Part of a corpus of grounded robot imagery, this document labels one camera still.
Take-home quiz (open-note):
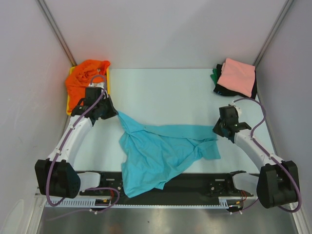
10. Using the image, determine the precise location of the orange t shirt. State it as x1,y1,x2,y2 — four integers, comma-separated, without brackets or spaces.
64,59,111,112

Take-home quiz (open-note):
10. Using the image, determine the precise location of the folded green t shirt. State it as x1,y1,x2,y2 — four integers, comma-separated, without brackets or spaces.
210,68,219,85

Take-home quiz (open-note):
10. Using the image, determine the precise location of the light blue t shirt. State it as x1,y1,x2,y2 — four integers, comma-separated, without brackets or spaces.
118,112,221,198

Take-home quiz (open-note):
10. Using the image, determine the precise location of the yellow plastic bin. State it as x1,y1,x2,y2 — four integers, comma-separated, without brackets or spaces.
66,65,112,115

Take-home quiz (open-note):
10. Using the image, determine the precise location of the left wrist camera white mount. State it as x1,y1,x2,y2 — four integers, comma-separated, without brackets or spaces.
89,82,106,89

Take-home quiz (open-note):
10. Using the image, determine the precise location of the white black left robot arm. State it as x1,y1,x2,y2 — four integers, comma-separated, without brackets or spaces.
35,86,118,198

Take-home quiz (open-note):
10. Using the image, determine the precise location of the folded pink t shirt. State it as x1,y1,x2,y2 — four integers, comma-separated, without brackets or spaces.
217,58,255,98

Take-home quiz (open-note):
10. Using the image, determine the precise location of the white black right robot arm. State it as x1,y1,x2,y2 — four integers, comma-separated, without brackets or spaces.
213,105,302,213

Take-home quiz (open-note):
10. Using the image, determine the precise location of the white slotted cable duct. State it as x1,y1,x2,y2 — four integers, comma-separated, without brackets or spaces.
57,198,242,209

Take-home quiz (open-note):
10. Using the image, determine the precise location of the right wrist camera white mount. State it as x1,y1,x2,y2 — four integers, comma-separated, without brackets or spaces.
230,102,242,116

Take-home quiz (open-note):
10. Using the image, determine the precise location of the folded black t shirt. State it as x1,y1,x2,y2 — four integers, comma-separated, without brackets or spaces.
213,64,257,99

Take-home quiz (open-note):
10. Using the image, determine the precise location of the black mounting base plate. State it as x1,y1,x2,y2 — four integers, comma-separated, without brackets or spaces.
79,172,256,207

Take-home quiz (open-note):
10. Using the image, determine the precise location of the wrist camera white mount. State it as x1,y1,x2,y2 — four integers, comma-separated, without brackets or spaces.
230,102,242,116
89,82,106,89

